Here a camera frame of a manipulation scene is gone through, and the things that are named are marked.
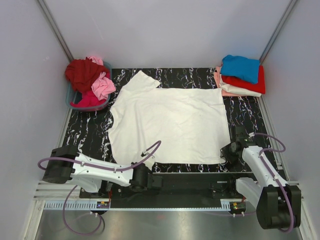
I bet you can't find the white t shirt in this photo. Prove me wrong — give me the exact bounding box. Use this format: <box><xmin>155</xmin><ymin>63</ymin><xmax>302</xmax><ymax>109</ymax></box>
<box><xmin>108</xmin><ymin>71</ymin><xmax>230</xmax><ymax>165</ymax></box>

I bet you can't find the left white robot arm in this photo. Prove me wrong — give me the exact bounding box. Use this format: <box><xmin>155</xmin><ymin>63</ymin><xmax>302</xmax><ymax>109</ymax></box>
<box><xmin>37</xmin><ymin>141</ymin><xmax>163</xmax><ymax>193</ymax></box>

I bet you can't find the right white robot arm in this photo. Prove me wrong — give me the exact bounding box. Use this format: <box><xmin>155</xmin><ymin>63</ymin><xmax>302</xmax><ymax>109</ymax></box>
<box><xmin>220</xmin><ymin>126</ymin><xmax>302</xmax><ymax>233</ymax></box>

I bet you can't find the folded cream t shirt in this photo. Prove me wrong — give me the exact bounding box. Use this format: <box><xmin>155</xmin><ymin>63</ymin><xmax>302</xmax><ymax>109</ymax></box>
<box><xmin>220</xmin><ymin>70</ymin><xmax>262</xmax><ymax>97</ymax></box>

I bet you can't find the folded red t shirt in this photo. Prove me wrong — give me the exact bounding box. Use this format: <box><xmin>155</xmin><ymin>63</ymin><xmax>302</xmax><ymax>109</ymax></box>
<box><xmin>222</xmin><ymin>65</ymin><xmax>266</xmax><ymax>95</ymax></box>

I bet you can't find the folded blue t shirt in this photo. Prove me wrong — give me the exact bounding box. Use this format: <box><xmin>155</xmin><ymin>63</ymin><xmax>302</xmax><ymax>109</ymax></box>
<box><xmin>220</xmin><ymin>55</ymin><xmax>260</xmax><ymax>84</ymax></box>

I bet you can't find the folded salmon pink t shirt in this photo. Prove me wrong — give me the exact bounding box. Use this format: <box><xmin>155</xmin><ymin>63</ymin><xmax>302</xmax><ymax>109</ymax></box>
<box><xmin>213</xmin><ymin>66</ymin><xmax>241</xmax><ymax>97</ymax></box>

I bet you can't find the magenta crumpled shirt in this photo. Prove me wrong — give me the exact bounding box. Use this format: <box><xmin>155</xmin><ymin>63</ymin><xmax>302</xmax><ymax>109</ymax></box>
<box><xmin>70</xmin><ymin>90</ymin><xmax>106</xmax><ymax>108</ymax></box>

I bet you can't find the light pink crumpled shirt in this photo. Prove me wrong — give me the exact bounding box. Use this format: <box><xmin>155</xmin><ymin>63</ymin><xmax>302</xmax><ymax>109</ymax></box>
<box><xmin>91</xmin><ymin>71</ymin><xmax>116</xmax><ymax>101</ymax></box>

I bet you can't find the blue plastic laundry basket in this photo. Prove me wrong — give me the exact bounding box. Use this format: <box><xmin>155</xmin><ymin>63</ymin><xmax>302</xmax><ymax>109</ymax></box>
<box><xmin>64</xmin><ymin>57</ymin><xmax>116</xmax><ymax>112</ymax></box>

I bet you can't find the dark red crumpled shirt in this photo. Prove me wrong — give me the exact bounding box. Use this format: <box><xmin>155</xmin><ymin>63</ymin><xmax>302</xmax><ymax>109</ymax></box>
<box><xmin>64</xmin><ymin>57</ymin><xmax>110</xmax><ymax>93</ymax></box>

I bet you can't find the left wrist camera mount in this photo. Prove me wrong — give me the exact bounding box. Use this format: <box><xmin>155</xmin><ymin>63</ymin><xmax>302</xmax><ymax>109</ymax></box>
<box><xmin>140</xmin><ymin>151</ymin><xmax>155</xmax><ymax>170</ymax></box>

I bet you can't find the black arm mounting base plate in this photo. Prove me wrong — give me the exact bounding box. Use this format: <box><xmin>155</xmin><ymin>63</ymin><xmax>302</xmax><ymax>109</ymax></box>
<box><xmin>79</xmin><ymin>172</ymin><xmax>254</xmax><ymax>210</ymax></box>

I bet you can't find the white slotted cable duct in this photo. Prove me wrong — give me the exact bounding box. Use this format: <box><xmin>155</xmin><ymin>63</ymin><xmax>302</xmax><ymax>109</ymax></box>
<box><xmin>44</xmin><ymin>198</ymin><xmax>232</xmax><ymax>212</ymax></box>

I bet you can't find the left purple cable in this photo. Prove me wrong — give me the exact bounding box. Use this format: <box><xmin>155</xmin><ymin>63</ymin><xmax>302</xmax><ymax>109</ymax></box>
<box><xmin>37</xmin><ymin>140</ymin><xmax>162</xmax><ymax>236</ymax></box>

